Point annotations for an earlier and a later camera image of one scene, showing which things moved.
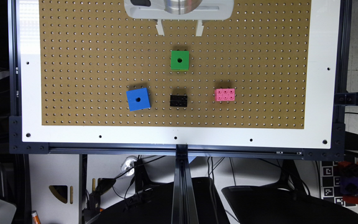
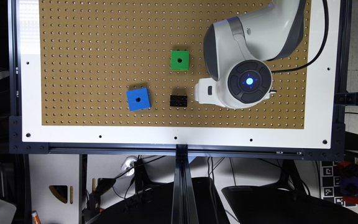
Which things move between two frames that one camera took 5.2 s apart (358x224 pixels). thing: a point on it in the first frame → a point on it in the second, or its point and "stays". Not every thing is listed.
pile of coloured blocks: x=355 y=176 stays
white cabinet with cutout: x=46 y=170 stays
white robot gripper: x=201 y=10 → x=206 y=91
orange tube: x=35 y=218 stays
